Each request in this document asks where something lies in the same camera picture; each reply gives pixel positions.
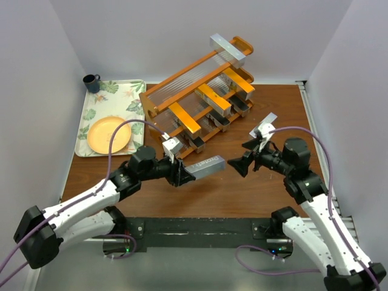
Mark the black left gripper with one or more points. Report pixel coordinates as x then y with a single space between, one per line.
178 176

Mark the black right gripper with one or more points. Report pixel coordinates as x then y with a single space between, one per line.
240 164

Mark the silver R&O charcoal toothpaste box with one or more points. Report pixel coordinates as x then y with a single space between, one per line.
221 122

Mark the orange toothpaste box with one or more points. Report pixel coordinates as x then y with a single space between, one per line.
219 104
236 83
188 123

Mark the orange toothpaste box front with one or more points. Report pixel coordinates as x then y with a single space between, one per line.
236 83

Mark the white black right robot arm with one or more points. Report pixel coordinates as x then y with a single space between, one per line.
331 247

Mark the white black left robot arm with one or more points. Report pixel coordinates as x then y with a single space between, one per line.
41 232

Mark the wooden three-tier shelf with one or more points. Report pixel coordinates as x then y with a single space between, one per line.
181 87

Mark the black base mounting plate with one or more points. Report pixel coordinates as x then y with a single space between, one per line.
206 233

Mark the orange plate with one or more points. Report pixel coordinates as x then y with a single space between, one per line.
100 133

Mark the floral serving tray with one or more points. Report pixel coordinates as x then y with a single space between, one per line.
115 98

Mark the dark blue mug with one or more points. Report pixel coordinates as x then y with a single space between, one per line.
91 83

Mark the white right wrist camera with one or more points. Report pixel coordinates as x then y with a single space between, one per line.
264 133

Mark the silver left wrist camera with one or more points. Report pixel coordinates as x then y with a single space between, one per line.
170 146

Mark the aluminium table edge rail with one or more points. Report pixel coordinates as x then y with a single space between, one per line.
319 151

